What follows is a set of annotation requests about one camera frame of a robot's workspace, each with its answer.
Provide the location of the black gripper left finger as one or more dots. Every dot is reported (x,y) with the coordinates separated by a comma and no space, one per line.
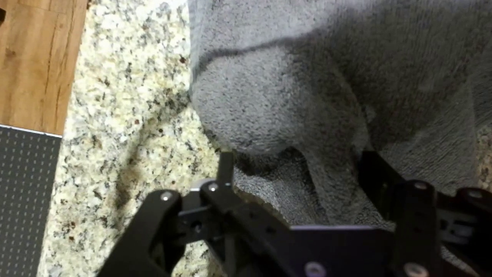
(148,236)

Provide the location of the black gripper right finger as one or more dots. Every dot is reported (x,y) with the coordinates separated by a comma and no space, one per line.
(417,225)

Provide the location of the grey terry towel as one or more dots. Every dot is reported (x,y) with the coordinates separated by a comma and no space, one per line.
(328,93)

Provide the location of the grey perforated board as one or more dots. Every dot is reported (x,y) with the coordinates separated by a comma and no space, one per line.
(25,200)

